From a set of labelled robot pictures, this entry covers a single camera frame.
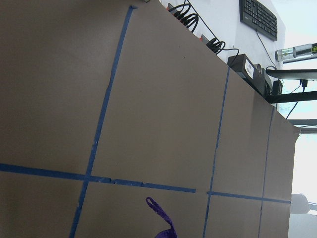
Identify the purple towel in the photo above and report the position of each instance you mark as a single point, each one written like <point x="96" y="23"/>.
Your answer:
<point x="169" y="233"/>

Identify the small black box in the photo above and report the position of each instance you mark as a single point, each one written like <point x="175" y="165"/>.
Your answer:
<point x="253" y="74"/>

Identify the black keyboard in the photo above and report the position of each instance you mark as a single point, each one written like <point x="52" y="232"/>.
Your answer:
<point x="255" y="15"/>

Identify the clear water bottle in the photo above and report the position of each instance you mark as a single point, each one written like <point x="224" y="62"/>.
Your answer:
<point x="297" y="53"/>

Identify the black monitor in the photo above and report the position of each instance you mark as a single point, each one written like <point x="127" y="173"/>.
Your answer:
<point x="295" y="83"/>

